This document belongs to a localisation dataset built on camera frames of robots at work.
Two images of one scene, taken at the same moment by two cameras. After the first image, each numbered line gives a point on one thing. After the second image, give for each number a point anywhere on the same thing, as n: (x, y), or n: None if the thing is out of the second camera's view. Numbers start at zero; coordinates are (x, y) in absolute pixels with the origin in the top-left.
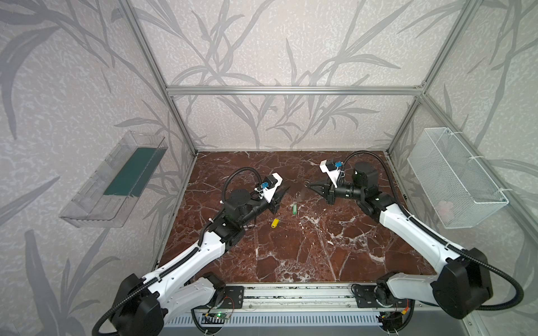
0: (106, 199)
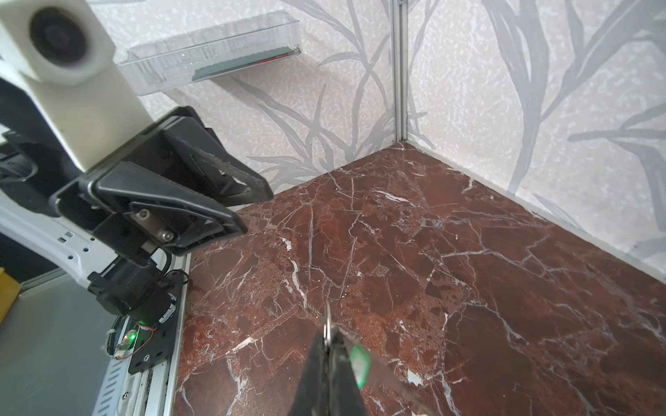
0: (212, 51)
